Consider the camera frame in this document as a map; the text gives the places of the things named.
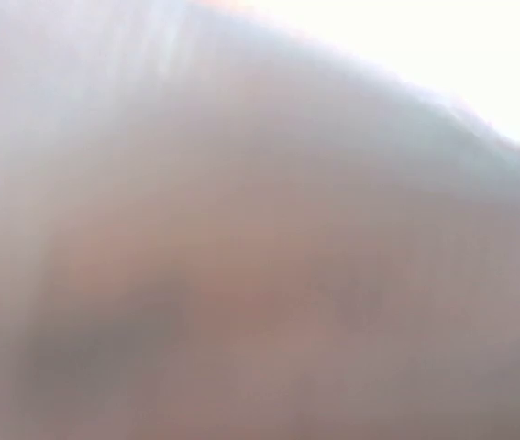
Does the pink plastic bag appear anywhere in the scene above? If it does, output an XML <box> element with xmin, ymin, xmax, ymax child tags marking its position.
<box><xmin>0</xmin><ymin>1</ymin><xmax>520</xmax><ymax>439</ymax></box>

